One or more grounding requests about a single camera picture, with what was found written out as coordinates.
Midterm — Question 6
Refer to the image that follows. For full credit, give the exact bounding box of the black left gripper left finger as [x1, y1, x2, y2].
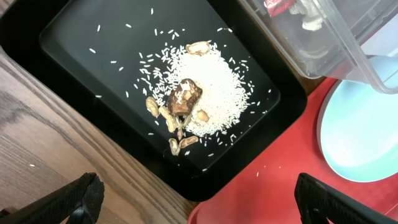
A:
[1, 172, 105, 224]

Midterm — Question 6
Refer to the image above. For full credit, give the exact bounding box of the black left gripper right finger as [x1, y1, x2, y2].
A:
[294, 173, 397, 224]

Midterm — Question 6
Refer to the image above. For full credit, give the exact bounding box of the light blue plate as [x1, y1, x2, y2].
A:
[317, 80, 397, 182]

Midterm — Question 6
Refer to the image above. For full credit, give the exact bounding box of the red strawberry cake wrapper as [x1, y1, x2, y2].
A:
[264, 0, 295, 17]

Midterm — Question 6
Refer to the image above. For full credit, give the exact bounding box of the red plastic tray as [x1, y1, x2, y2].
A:
[188, 78, 397, 224]

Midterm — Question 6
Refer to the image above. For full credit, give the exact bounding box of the black plastic tray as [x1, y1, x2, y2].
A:
[1, 1, 307, 202]

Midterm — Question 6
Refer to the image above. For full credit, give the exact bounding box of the food scraps and rice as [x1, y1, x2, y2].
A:
[88, 7, 273, 172]

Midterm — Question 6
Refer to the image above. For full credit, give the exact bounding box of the clear plastic bin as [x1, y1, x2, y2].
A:
[240, 0, 397, 94]

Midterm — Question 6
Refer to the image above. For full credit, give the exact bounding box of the white crumpled tissue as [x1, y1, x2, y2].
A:
[289, 0, 323, 31]

